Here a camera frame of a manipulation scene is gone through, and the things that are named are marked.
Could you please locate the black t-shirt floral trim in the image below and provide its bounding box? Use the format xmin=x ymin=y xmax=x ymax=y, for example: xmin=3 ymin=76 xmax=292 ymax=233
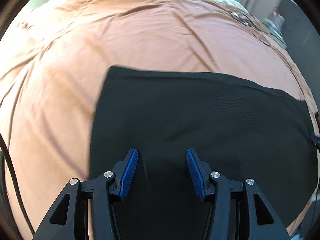
xmin=89 ymin=66 xmax=318 ymax=239

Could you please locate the orange bed blanket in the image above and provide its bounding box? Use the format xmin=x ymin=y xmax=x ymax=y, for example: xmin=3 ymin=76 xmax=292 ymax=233
xmin=1 ymin=0 xmax=317 ymax=239

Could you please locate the cream bedside cabinet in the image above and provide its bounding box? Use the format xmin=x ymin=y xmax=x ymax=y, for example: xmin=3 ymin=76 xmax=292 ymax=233
xmin=261 ymin=11 xmax=287 ymax=49

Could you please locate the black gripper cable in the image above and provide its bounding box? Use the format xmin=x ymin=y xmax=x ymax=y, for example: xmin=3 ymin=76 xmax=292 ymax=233
xmin=0 ymin=133 xmax=36 ymax=235

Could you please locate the black cable on bed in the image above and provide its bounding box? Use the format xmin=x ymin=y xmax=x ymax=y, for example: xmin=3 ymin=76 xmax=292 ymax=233
xmin=228 ymin=11 xmax=272 ymax=47

